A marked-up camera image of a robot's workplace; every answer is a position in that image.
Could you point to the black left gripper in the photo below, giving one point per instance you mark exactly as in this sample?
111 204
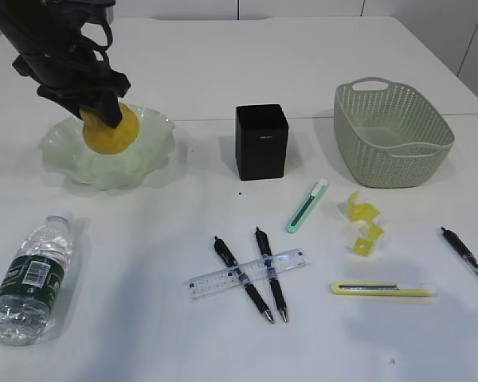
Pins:
62 83

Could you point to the yellow pear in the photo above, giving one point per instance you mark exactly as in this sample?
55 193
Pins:
104 139

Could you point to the clear plastic water bottle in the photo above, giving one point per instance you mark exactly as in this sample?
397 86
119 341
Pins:
32 282

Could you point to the teal utility knife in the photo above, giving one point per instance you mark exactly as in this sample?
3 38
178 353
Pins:
300 215

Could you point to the yellow waste paper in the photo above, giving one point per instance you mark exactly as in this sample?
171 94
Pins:
362 227

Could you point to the yellow utility knife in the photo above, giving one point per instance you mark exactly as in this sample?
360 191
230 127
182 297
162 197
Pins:
384 289

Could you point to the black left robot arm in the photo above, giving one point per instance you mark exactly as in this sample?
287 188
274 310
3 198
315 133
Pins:
62 45

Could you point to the green wavy glass plate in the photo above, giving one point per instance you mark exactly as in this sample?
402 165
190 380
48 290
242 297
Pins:
64 151

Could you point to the black square pen holder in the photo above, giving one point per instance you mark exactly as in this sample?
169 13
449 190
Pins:
261 139

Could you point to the black gel pen left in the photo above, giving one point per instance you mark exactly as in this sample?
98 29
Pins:
227 257

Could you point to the black gel pen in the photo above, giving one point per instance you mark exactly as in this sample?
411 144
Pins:
460 248
227 257
265 251

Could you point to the black gel pen middle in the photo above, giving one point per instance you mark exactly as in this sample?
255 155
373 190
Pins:
265 251

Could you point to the clear plastic ruler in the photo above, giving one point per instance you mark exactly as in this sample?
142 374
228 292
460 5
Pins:
228 278

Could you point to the green perforated plastic basket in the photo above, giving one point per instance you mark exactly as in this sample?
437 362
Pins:
389 138

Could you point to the black gel pen right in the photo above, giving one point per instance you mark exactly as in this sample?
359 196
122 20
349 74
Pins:
460 248

